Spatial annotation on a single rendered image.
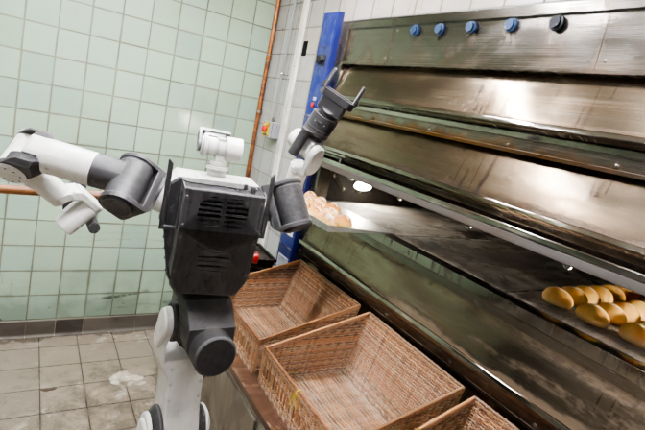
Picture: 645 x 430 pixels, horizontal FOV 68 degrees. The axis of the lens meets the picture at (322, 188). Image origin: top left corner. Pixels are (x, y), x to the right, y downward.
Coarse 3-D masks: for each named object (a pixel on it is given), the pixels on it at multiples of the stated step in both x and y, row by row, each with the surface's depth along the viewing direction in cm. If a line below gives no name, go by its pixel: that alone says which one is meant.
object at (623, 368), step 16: (384, 240) 202; (400, 240) 199; (416, 256) 185; (432, 256) 183; (448, 272) 170; (464, 272) 171; (464, 288) 164; (480, 288) 158; (496, 288) 159; (496, 304) 153; (512, 304) 148; (528, 304) 149; (528, 320) 143; (544, 320) 138; (560, 336) 134; (576, 336) 130; (592, 352) 126; (608, 352) 123; (608, 368) 123; (624, 368) 120; (640, 368) 117; (640, 384) 116
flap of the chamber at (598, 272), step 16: (352, 176) 200; (400, 192) 174; (432, 208) 160; (480, 224) 143; (512, 240) 133; (528, 240) 129; (560, 256) 121; (592, 272) 114; (608, 272) 111; (640, 288) 105
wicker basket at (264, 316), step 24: (288, 264) 248; (264, 288) 244; (288, 288) 251; (312, 288) 236; (336, 288) 222; (240, 312) 236; (264, 312) 242; (288, 312) 244; (312, 312) 230; (336, 312) 202; (240, 336) 198; (264, 336) 217; (288, 336) 222; (288, 360) 201
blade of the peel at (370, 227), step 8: (344, 208) 239; (312, 216) 198; (352, 216) 225; (320, 224) 192; (352, 224) 209; (360, 224) 212; (368, 224) 215; (352, 232) 195; (360, 232) 197; (368, 232) 199; (376, 232) 202; (384, 232) 204; (392, 232) 208
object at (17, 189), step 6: (0, 186) 150; (6, 186) 150; (12, 186) 152; (18, 186) 152; (24, 186) 154; (0, 192) 150; (6, 192) 151; (12, 192) 152; (18, 192) 152; (24, 192) 153; (30, 192) 154; (90, 192) 164; (96, 192) 165; (96, 198) 165
